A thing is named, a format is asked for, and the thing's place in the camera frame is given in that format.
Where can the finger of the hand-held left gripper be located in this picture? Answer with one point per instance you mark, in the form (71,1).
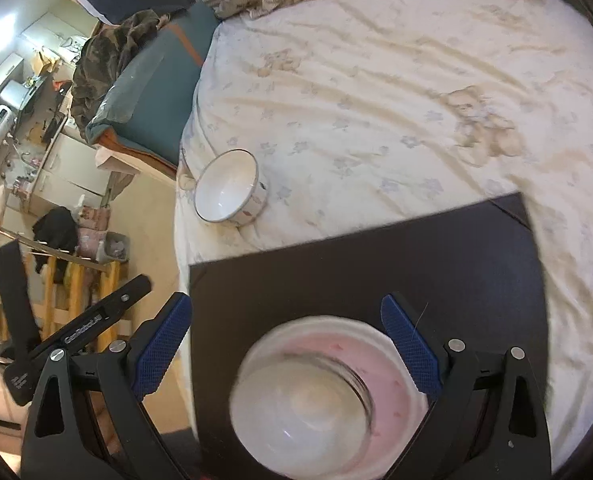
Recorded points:
(16,295)
(101,315)

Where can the white nightstand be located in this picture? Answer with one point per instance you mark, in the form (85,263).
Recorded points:
(114,161)

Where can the pink strawberry plate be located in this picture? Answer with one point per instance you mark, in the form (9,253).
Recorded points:
(391,410)

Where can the camouflage jacket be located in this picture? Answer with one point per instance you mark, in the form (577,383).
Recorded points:
(111,55)

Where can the black board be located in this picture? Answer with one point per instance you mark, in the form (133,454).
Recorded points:
(326,270)

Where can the white cabinets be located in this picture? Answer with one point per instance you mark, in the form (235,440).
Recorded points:
(71,165)

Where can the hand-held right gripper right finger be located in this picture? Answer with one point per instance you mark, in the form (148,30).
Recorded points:
(409,345)

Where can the pink printed box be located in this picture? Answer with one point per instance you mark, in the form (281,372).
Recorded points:
(94,220)

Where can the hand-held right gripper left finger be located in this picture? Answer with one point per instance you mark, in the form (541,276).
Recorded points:
(161,345)

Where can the wooden chair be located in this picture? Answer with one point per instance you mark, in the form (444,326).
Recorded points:
(51,285)

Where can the cream printed bed sheet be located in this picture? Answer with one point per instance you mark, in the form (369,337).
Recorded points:
(376,110)

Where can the grey bin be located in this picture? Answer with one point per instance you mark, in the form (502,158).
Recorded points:
(116,246)

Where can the black clothing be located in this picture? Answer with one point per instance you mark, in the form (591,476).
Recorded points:
(56,230)

